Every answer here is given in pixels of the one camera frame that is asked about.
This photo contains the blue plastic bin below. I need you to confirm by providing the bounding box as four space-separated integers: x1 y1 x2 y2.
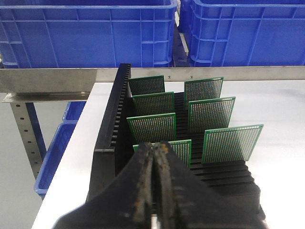
34 102 86 198

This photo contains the metal table edge rail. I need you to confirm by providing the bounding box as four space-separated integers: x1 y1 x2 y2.
0 66 305 103

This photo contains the blue plastic crate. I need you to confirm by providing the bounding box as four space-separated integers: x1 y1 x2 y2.
0 0 178 68
179 0 305 67

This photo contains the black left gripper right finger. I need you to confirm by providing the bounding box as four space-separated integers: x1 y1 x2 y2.
152 141 266 229

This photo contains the black slotted board rack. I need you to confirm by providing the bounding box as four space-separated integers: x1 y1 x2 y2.
87 63 265 219

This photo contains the green perforated circuit board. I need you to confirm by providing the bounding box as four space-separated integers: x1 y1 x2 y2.
187 96 235 133
132 139 192 168
184 77 224 110
132 92 174 115
202 124 264 164
127 113 176 144
129 75 165 96

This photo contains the perforated metal shelf post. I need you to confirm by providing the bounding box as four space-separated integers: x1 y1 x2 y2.
10 102 46 178

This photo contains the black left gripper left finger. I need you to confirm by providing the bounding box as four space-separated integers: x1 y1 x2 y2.
54 143 153 229

